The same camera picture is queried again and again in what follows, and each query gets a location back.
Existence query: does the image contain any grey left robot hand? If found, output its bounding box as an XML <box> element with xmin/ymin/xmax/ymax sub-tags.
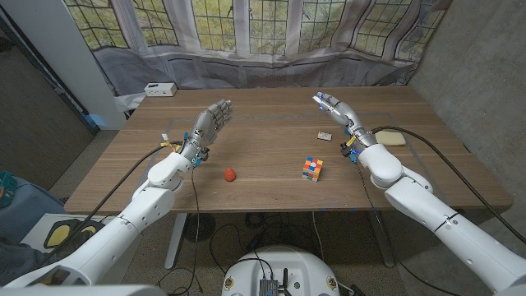
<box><xmin>179</xmin><ymin>98</ymin><xmax>234</xmax><ymax>162</ymax></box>

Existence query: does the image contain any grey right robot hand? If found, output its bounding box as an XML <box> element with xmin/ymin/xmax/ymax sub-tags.
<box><xmin>311</xmin><ymin>91</ymin><xmax>378</xmax><ymax>148</ymax></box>

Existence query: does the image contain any pale yellow sponge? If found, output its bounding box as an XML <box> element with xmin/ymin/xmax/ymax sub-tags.
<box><xmin>375</xmin><ymin>130</ymin><xmax>408</xmax><ymax>147</ymax></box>

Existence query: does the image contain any white power strip box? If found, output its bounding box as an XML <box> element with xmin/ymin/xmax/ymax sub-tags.
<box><xmin>143</xmin><ymin>81</ymin><xmax>178</xmax><ymax>98</ymax></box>

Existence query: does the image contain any multicoloured Rubik's cube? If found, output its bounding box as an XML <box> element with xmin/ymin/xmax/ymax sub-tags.
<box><xmin>302</xmin><ymin>156</ymin><xmax>325</xmax><ymax>183</ymax></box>

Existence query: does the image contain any wooden table board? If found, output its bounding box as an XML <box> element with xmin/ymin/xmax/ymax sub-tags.
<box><xmin>122</xmin><ymin>111</ymin><xmax>449</xmax><ymax>210</ymax></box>

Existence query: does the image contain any black round fan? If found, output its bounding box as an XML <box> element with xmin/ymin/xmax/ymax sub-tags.
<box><xmin>183</xmin><ymin>212</ymin><xmax>217</xmax><ymax>243</ymax></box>

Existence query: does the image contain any printed window backdrop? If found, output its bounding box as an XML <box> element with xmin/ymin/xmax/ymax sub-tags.
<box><xmin>63</xmin><ymin>0</ymin><xmax>453</xmax><ymax>98</ymax></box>

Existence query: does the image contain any white table leg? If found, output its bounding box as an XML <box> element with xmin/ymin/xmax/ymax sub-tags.
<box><xmin>164</xmin><ymin>212</ymin><xmax>188</xmax><ymax>271</ymax></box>

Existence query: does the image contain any grey table leg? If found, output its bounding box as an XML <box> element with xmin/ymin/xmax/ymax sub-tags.
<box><xmin>367</xmin><ymin>210</ymin><xmax>396</xmax><ymax>268</ymax></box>

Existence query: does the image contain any yellow black foot pedal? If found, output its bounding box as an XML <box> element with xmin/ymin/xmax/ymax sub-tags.
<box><xmin>80</xmin><ymin>220</ymin><xmax>106</xmax><ymax>239</ymax></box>
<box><xmin>44</xmin><ymin>220</ymin><xmax>79</xmax><ymax>249</ymax></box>

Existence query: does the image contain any white robot torso base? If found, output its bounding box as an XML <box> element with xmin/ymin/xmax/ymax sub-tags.
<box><xmin>220</xmin><ymin>245</ymin><xmax>341</xmax><ymax>296</ymax></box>

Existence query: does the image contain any grey computer module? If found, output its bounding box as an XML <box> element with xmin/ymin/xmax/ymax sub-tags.
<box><xmin>258</xmin><ymin>278</ymin><xmax>279</xmax><ymax>296</ymax></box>

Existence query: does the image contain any blue upholstered seat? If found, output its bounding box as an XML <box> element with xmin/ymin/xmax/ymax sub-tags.
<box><xmin>0</xmin><ymin>175</ymin><xmax>67</xmax><ymax>247</ymax></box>

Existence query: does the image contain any white pedal platform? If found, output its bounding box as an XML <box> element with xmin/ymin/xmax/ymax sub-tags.
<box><xmin>20</xmin><ymin>212</ymin><xmax>120</xmax><ymax>252</ymax></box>

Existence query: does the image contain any teal cloth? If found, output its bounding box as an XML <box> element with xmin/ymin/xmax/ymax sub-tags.
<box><xmin>0</xmin><ymin>171</ymin><xmax>18</xmax><ymax>209</ymax></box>

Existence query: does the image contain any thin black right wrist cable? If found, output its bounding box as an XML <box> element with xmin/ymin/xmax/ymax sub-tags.
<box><xmin>353</xmin><ymin>160</ymin><xmax>464</xmax><ymax>296</ymax></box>

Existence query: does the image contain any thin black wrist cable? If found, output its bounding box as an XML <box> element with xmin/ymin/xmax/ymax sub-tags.
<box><xmin>155</xmin><ymin>166</ymin><xmax>202</xmax><ymax>295</ymax></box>
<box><xmin>353</xmin><ymin>160</ymin><xmax>464</xmax><ymax>296</ymax></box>

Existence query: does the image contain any thin black left wrist cable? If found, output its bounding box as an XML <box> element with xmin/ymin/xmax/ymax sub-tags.
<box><xmin>155</xmin><ymin>166</ymin><xmax>202</xmax><ymax>295</ymax></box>

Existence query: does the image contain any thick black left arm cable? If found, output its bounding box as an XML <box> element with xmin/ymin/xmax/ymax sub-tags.
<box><xmin>40</xmin><ymin>141</ymin><xmax>182</xmax><ymax>264</ymax></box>

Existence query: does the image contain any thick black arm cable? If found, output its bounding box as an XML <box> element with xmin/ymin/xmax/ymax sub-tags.
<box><xmin>40</xmin><ymin>141</ymin><xmax>182</xmax><ymax>264</ymax></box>
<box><xmin>371</xmin><ymin>125</ymin><xmax>526</xmax><ymax>246</ymax></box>

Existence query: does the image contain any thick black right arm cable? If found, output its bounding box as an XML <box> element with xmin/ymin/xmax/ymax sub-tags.
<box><xmin>371</xmin><ymin>125</ymin><xmax>526</xmax><ymax>246</ymax></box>

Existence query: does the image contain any white floor cable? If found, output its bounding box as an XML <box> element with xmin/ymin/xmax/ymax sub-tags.
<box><xmin>311</xmin><ymin>211</ymin><xmax>326</xmax><ymax>261</ymax></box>

